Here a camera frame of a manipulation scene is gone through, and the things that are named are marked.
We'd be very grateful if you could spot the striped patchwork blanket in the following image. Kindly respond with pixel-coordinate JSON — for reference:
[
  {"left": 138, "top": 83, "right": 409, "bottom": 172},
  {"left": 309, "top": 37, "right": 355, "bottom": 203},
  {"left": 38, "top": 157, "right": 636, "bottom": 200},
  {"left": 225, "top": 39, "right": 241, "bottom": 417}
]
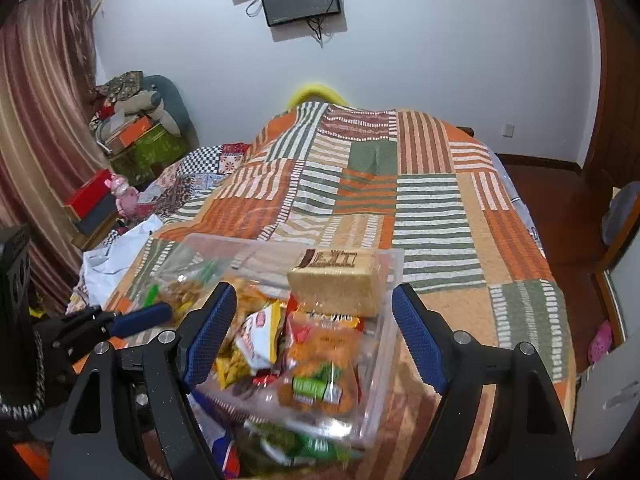
[{"left": 100, "top": 101, "right": 576, "bottom": 480}]

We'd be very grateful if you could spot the orange fried snack bag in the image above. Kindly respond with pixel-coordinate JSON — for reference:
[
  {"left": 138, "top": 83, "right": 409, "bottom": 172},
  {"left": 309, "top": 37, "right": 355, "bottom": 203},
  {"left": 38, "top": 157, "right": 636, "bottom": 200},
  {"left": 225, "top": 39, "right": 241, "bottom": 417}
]
[{"left": 272, "top": 310, "right": 363, "bottom": 413}]

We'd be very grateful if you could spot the orange cardboard box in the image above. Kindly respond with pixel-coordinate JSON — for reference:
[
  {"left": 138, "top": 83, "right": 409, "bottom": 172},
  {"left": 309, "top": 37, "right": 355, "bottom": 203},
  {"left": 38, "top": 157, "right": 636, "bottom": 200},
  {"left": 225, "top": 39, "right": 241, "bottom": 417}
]
[{"left": 105, "top": 115, "right": 154, "bottom": 152}]

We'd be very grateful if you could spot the floral cloth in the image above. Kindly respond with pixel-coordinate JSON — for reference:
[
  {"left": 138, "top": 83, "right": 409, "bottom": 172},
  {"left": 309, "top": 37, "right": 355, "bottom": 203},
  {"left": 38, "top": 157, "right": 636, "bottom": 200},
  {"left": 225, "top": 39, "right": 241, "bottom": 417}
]
[{"left": 97, "top": 71, "right": 146, "bottom": 99}]

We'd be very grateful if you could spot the dark grey box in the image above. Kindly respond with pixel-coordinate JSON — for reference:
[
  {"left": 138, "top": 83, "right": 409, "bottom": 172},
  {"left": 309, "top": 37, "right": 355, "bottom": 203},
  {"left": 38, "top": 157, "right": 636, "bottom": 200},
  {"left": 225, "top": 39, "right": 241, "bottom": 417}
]
[{"left": 75, "top": 192, "right": 119, "bottom": 236}]

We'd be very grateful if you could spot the yellow snack packet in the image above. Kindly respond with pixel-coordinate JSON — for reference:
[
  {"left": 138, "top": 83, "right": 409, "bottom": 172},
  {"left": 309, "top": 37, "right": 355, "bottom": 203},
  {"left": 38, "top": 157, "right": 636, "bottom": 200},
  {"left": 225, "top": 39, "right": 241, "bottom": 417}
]
[{"left": 215, "top": 340, "right": 252, "bottom": 389}]

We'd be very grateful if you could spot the clear plastic storage bin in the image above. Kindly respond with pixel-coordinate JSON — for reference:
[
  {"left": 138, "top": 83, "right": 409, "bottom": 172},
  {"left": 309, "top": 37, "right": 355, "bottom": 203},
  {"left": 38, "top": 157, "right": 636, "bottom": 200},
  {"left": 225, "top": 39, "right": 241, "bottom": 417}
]
[{"left": 145, "top": 234, "right": 405, "bottom": 448}]

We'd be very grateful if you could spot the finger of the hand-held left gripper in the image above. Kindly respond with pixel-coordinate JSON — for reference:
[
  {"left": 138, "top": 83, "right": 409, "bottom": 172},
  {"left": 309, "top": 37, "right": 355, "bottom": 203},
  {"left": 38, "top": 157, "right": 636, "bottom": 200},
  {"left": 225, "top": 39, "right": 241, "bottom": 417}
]
[{"left": 52, "top": 302, "right": 174, "bottom": 356}]

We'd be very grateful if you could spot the green snack packet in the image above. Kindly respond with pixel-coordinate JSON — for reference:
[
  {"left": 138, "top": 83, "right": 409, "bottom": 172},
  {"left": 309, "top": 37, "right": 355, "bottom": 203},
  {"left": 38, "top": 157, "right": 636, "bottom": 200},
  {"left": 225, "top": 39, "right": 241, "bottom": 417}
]
[{"left": 245, "top": 422, "right": 361, "bottom": 472}]

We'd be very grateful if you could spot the black monitor cable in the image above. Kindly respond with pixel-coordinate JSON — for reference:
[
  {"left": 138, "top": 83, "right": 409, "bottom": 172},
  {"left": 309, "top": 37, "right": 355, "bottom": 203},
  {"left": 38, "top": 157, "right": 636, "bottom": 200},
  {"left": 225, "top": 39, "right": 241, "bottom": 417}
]
[{"left": 305, "top": 15, "right": 327, "bottom": 49}]

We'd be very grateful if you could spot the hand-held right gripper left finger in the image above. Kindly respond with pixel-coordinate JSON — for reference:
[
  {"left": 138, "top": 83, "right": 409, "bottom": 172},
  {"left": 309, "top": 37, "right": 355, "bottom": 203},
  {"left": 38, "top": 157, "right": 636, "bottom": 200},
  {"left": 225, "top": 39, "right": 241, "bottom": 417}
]
[{"left": 50, "top": 282, "right": 237, "bottom": 480}]

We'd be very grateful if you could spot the pink plush rabbit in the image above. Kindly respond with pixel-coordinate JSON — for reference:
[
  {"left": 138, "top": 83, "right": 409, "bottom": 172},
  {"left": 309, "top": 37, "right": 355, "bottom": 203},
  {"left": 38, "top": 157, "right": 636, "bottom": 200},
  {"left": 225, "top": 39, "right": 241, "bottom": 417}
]
[{"left": 109, "top": 172, "right": 141, "bottom": 219}]

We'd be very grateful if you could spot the checked patchwork quilt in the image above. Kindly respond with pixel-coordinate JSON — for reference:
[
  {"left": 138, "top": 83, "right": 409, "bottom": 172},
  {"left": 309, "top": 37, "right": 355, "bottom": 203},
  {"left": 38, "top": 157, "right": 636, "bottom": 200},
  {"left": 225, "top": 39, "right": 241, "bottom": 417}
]
[{"left": 145, "top": 142, "right": 251, "bottom": 221}]

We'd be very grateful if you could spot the striped red curtain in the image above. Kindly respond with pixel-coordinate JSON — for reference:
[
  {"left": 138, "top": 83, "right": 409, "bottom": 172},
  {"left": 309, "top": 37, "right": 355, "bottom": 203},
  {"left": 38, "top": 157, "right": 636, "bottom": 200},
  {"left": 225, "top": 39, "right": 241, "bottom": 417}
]
[{"left": 0, "top": 0, "right": 108, "bottom": 306}]

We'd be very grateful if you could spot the white cloth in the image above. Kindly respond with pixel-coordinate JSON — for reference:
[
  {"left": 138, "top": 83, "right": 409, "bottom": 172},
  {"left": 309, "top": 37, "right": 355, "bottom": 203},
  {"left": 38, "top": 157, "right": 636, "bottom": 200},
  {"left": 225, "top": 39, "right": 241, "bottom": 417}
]
[{"left": 82, "top": 215, "right": 166, "bottom": 306}]

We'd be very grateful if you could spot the clear cookie bag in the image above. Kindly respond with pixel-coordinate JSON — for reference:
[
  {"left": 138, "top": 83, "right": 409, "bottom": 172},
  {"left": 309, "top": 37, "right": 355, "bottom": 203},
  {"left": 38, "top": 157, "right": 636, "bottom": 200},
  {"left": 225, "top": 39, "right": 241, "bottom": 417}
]
[{"left": 150, "top": 260, "right": 236, "bottom": 322}]

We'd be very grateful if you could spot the black white braided strap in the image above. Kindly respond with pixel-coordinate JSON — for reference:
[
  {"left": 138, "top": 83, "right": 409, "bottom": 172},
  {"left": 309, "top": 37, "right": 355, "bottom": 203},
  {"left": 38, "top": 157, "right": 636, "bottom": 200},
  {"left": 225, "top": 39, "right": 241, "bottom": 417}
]
[{"left": 0, "top": 389, "right": 47, "bottom": 423}]

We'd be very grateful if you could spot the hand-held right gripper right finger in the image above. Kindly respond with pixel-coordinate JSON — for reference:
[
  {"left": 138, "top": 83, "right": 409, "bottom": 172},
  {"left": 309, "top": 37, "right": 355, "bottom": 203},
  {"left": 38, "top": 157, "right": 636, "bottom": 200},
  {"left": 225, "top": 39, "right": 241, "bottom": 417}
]
[{"left": 391, "top": 284, "right": 577, "bottom": 480}]

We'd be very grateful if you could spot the white appliance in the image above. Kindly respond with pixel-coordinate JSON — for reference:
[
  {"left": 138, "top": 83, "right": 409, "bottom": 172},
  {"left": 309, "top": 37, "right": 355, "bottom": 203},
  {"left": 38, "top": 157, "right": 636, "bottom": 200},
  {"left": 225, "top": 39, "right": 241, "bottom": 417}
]
[{"left": 572, "top": 337, "right": 640, "bottom": 461}]

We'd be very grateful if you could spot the brown bread packet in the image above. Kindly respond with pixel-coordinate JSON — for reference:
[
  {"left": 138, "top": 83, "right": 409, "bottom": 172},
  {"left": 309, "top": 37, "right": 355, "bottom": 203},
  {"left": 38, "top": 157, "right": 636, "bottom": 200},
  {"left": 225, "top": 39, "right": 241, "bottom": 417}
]
[{"left": 287, "top": 249, "right": 383, "bottom": 317}]

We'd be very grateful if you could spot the pink slipper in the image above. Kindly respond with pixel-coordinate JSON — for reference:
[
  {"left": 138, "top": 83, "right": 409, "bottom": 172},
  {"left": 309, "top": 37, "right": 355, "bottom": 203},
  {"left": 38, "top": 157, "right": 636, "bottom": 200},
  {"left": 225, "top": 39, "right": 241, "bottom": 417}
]
[{"left": 587, "top": 321, "right": 614, "bottom": 364}]

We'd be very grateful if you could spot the red box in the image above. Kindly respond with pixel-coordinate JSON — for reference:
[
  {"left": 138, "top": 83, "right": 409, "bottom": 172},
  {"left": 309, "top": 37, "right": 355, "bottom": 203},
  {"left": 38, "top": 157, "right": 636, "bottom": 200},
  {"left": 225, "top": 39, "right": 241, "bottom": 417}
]
[{"left": 62, "top": 170, "right": 115, "bottom": 219}]

